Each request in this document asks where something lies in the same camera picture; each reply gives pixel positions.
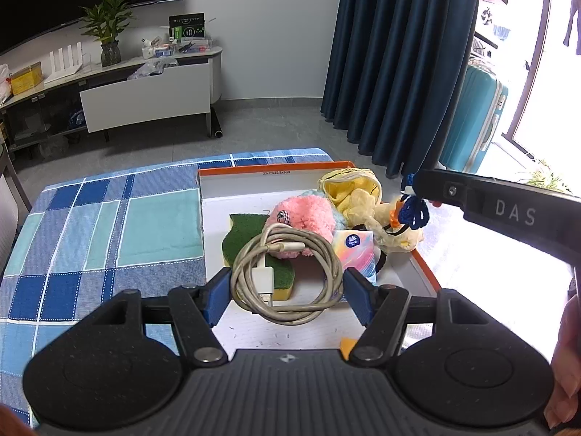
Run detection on small green plant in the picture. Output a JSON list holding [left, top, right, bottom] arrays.
[[517, 159, 575, 192]]

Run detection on rainbow tissue pack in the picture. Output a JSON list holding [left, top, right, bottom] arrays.
[[331, 230, 380, 287]]

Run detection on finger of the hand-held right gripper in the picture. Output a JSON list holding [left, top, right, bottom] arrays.
[[414, 168, 477, 221]]

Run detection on grey cable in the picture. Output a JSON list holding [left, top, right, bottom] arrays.
[[230, 225, 345, 326]]

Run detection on potted plant in glass vase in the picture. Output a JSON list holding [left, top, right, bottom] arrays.
[[79, 0, 137, 68]]

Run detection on clear plastic bags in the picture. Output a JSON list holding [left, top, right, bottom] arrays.
[[127, 58, 179, 81]]

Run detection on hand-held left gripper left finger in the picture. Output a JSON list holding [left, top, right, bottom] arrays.
[[93, 266, 233, 368]]

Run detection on black green box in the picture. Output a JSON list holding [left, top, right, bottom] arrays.
[[169, 11, 208, 42]]

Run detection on light blue fluffy scrunchie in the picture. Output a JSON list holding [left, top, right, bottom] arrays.
[[300, 188, 348, 233]]

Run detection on hanging dark garment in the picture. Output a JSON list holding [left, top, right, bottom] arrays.
[[562, 7, 581, 56]]

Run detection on white ribbed cabinet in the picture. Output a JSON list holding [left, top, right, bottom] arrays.
[[0, 170, 21, 278]]

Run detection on white router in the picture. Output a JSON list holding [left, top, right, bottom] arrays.
[[44, 43, 87, 84]]

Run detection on white cabinet drawer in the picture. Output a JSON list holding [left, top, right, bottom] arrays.
[[79, 61, 214, 134]]

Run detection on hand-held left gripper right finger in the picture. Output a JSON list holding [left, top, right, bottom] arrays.
[[342, 269, 483, 368]]

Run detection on person's right hand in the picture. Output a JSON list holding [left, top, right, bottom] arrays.
[[542, 272, 581, 430]]

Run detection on dark blue curtain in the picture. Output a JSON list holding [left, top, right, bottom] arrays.
[[320, 0, 484, 181]]

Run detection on orange-yellow cloth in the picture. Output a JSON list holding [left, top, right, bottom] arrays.
[[374, 195, 426, 252]]

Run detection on pink fluffy scrunchie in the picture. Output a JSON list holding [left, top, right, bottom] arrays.
[[264, 195, 338, 260]]

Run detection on yellow striped towel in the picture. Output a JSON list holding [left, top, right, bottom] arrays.
[[317, 168, 382, 223]]

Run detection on green yellow sponge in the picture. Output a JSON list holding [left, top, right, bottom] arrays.
[[221, 213, 298, 302]]

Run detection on white orange box lid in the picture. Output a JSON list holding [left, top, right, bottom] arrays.
[[197, 160, 444, 360]]

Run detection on grey television cabinet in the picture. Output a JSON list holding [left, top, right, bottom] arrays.
[[0, 45, 224, 153]]

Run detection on translucent yellowish glove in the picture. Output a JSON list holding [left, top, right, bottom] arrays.
[[352, 186, 409, 246]]

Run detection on teal suitcase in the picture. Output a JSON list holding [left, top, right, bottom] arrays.
[[438, 64, 509, 176]]

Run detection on yellow box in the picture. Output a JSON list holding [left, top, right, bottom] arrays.
[[9, 64, 45, 96]]

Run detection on blue checked tablecloth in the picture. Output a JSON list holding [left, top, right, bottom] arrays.
[[0, 148, 335, 428]]

